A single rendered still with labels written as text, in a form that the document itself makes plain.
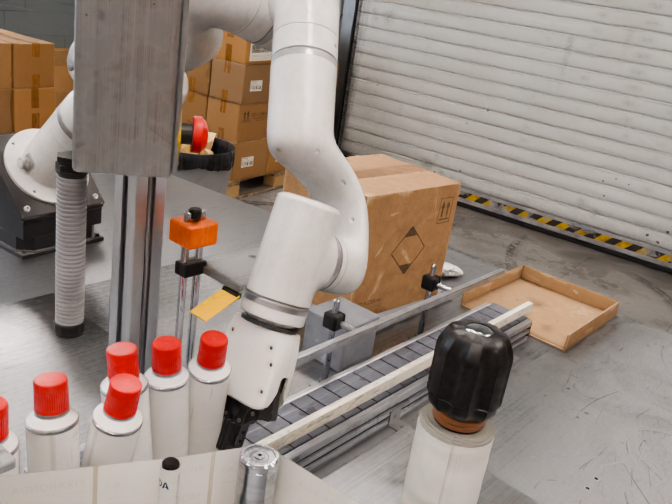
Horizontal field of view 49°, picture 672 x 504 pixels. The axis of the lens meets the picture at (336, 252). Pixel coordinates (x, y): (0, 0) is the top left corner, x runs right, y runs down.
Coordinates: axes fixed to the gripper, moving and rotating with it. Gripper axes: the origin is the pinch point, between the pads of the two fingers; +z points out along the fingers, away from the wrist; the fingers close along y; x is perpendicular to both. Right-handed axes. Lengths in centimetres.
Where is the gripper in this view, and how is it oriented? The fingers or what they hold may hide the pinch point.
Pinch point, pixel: (232, 435)
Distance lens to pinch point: 96.8
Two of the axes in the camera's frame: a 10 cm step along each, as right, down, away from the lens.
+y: 7.7, 2.8, -5.7
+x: 5.5, 1.5, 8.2
